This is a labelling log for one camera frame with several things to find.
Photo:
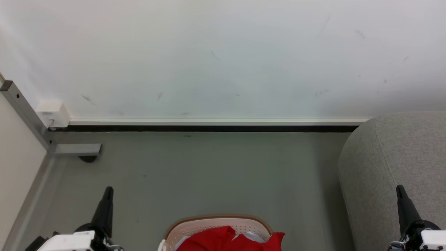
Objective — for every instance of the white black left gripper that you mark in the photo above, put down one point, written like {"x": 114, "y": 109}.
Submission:
{"x": 69, "y": 242}

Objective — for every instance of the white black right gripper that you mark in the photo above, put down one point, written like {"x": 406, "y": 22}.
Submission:
{"x": 428, "y": 238}

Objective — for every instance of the red garment with white trim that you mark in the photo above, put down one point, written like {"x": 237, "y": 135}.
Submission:
{"x": 216, "y": 240}

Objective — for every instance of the beige perforated laundry basket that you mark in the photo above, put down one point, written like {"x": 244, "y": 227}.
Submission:
{"x": 209, "y": 225}

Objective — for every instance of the grey fabric sofa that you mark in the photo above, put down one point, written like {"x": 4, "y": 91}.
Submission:
{"x": 393, "y": 164}

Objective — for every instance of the black caster foot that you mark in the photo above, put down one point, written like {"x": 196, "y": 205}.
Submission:
{"x": 88, "y": 159}

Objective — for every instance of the beige partition panel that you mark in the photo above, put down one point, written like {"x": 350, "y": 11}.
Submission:
{"x": 17, "y": 167}

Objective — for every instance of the black and white baseboard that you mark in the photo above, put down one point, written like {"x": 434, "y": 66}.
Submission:
{"x": 209, "y": 125}

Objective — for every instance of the white wall socket box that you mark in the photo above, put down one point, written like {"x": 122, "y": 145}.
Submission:
{"x": 54, "y": 113}

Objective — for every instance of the grey metal partition frame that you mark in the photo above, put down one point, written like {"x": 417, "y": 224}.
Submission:
{"x": 26, "y": 113}

